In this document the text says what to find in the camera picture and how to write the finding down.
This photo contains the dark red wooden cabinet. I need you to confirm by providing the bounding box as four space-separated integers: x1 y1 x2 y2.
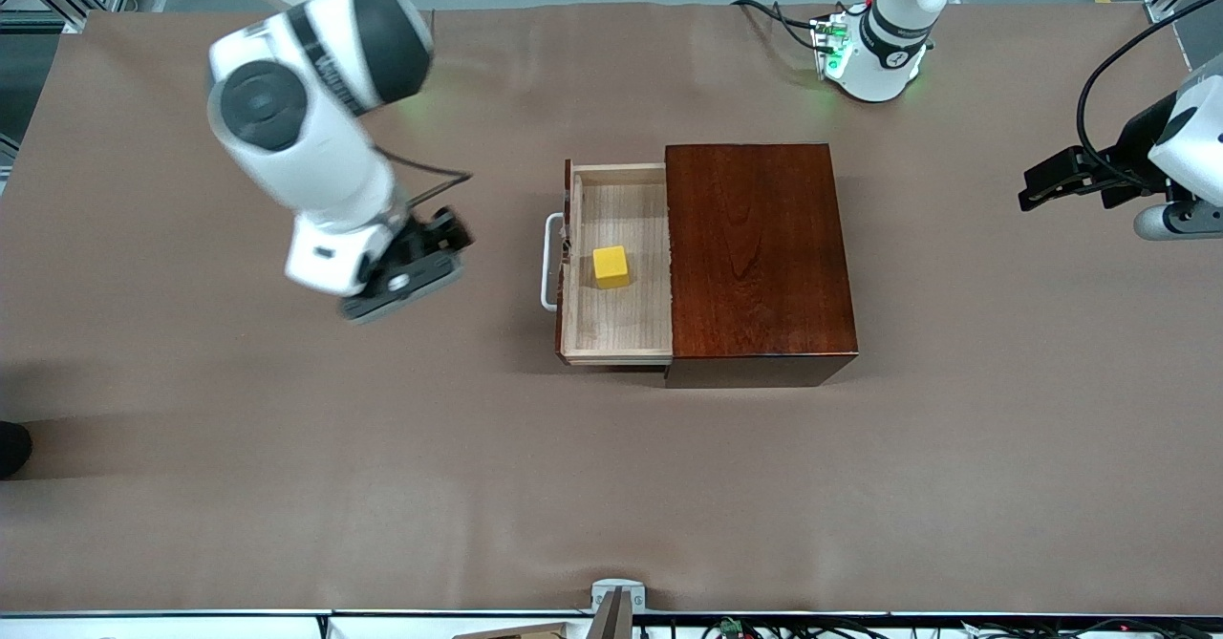
664 142 859 390

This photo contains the yellow cube block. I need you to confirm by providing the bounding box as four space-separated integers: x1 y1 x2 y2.
592 245 632 290

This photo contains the black base cable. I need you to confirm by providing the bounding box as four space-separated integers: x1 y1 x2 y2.
731 0 866 57

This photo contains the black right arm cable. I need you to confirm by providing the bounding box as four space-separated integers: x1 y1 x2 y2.
373 147 475 210

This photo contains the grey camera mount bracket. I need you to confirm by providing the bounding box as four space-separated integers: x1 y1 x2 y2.
590 578 647 613

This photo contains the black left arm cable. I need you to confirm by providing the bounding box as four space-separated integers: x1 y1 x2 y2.
1076 0 1223 193

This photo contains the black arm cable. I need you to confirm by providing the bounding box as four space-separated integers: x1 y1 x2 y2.
373 147 475 210
1076 0 1223 193

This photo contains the light wood drawer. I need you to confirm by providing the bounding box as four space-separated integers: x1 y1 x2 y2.
541 160 676 368

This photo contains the brown table cover mat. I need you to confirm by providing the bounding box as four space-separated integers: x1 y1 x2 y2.
0 1 1223 616

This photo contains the white table edge rail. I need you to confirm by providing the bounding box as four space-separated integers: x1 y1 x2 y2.
0 608 1223 639

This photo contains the black round object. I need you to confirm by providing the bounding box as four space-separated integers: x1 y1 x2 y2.
0 421 33 479

